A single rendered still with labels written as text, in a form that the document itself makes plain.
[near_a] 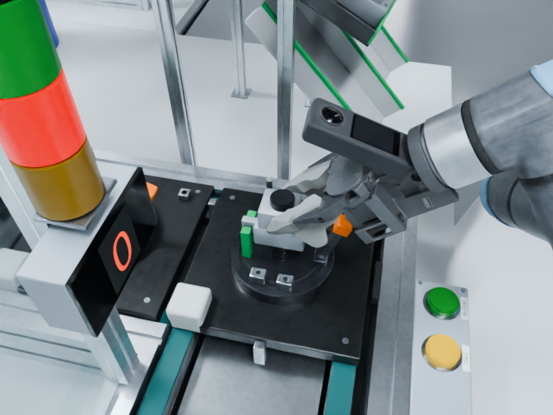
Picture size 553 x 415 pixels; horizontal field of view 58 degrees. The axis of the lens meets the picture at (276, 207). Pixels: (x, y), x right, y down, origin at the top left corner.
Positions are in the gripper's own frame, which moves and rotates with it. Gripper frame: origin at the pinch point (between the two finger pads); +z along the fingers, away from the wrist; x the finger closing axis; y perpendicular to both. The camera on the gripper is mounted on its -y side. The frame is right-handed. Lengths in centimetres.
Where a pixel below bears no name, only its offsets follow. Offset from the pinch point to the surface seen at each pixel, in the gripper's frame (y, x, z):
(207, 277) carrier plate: 2.5, -4.9, 13.1
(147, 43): -17, 69, 52
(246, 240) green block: 1.3, -2.0, 5.7
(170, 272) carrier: -0.9, -5.4, 16.9
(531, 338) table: 40.9, 2.8, -13.8
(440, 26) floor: 108, 271, 39
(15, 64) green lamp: -28.9, -20.8, -13.2
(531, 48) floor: 143, 257, 0
